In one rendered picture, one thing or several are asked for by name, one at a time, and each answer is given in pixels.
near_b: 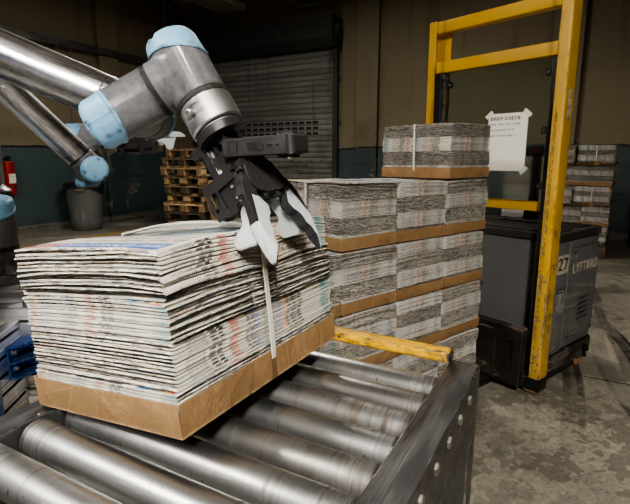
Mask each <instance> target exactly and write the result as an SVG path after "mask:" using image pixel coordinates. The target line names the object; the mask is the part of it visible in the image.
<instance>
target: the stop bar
mask: <svg viewBox="0 0 630 504"><path fill-rule="evenodd" d="M334 328H335V337H334V338H333V339H331V340H335V341H340V342H345V343H350V344H355V345H360V346H365V347H370V348H375V349H380V350H385V351H390V352H395V353H400V354H405V355H410V356H415V357H419V358H424V359H429V360H434V361H439V362H444V363H450V362H451V361H452V360H453V358H454V349H453V348H449V347H443V346H438V345H432V344H427V343H422V342H416V341H411V340H405V339H400V338H395V337H389V336H384V335H378V334H373V333H368V332H362V331H357V330H351V329H346V328H341V327H335V326H334Z"/></svg>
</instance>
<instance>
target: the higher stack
mask: <svg viewBox="0 0 630 504"><path fill-rule="evenodd" d="M490 128H491V127H490V125H484V124H471V123H433V124H423V125H418V124H414V125H408V126H393V127H386V128H384V129H385V130H384V139H385V140H383V148H382V149H383V150H382V151H383V155H384V156H383V157H384V159H383V167H413V170H414V167H433V168H458V167H488V165H489V162H490V161H489V160H490V157H489V156H490V155H489V152H490V151H489V143H488V142H490V141H489V140H490V139H489V138H490V137H489V136H490V130H491V129H490ZM385 158H386V159H385ZM389 178H396V179H409V180H412V179H413V180H436V181H444V182H447V184H448V186H446V187H447V188H445V189H447V190H446V191H447V193H446V195H445V196H446V200H445V202H446V203H445V209H446V213H445V214H444V215H445V216H446V217H445V221H444V222H445V223H444V224H446V225H448V224H455V223H462V222H469V221H476V220H483V219H485V214H486V212H485V210H486V209H485V208H486V205H485V204H487V203H488V202H487V201H488V200H487V198H488V197H487V196H488V194H487V193H488V191H487V188H488V187H487V185H488V184H487V182H488V181H487V180H486V179H476V178H482V177H470V178H450V179H449V178H418V177H389ZM442 237H443V240H444V241H443V242H442V243H443V244H444V245H443V250H442V251H441V252H442V253H443V254H442V260H441V261H442V262H443V264H444V265H443V266H444V270H443V276H442V277H443V278H449V277H453V276H457V275H461V274H465V273H469V272H473V271H477V270H481V268H482V267H483V265H482V263H483V255H482V246H483V245H481V244H483V242H481V241H482V240H483V239H482V238H483V231H480V230H473V231H467V232H461V233H455V234H449V235H443V236H442ZM480 283H481V282H480V280H473V281H470V282H466V283H462V284H458V285H455V286H451V287H447V288H442V289H438V290H440V291H442V294H443V295H442V303H440V304H441V311H440V316H441V320H440V322H441V323H440V326H441V328H440V330H444V329H447V328H450V327H452V326H455V325H458V324H461V323H464V322H467V321H470V320H472V319H475V318H478V312H479V303H480V302H481V301H480V300H481V299H480V296H481V295H480V294H481V291H480V286H481V285H480ZM478 329H479V328H476V327H474V328H471V329H468V330H466V331H463V332H460V333H458V334H455V335H452V336H450V337H447V338H444V339H442V340H439V341H437V342H438V346H443V347H449V348H453V349H454V358H453V360H456V361H461V362H467V363H472V364H475V362H476V340H477V338H478V332H479V330H478Z"/></svg>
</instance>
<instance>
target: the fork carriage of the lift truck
mask: <svg viewBox="0 0 630 504"><path fill-rule="evenodd" d="M478 317H479V326H476V328H479V329H478V330H479V332H478V338H477V340H476V362H475V363H476V364H477V365H480V370H483V371H485V372H488V373H491V375H492V378H493V379H496V380H498V381H501V382H503V383H506V384H509V385H511V386H514V387H516V388H518V386H520V385H523V375H524V364H525V352H526V341H527V330H528V328H526V327H523V326H519V325H516V324H512V323H509V322H505V321H501V320H498V319H494V318H491V317H487V316H483V315H480V314H478Z"/></svg>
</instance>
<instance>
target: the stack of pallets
mask: <svg viewBox="0 0 630 504"><path fill-rule="evenodd" d="M195 149H196V148H173V149H172V150H168V149H167V148H165V151H166V156H165V157H162V161H163V165H162V166H160V171H161V175H163V178H164V183H163V184H164V187H165V193H167V198H168V200H167V201H168V202H163V205H164V214H165V219H167V222H168V223H174V222H180V221H206V220H211V219H210V212H209V211H208V208H207V205H206V203H207V200H205V196H204V194H203V193H202V187H201V184H200V183H201V182H205V181H207V180H213V179H212V177H211V176H210V174H209V172H208V170H207V168H206V166H205V165H204V163H203V162H196V164H193V158H192V156H191V153H192V152H193V151H194V150H195ZM176 151H181V156H176ZM172 160H178V164H173V161H172ZM171 169H177V173H171ZM190 169H196V172H190ZM173 178H179V182H174V181H173ZM194 179H198V181H194ZM175 187H180V190H177V191H175ZM196 188H199V189H196ZM177 196H183V199H177ZM194 203H196V204H194ZM174 205H179V206H180V207H177V208H174ZM175 214H180V216H175Z"/></svg>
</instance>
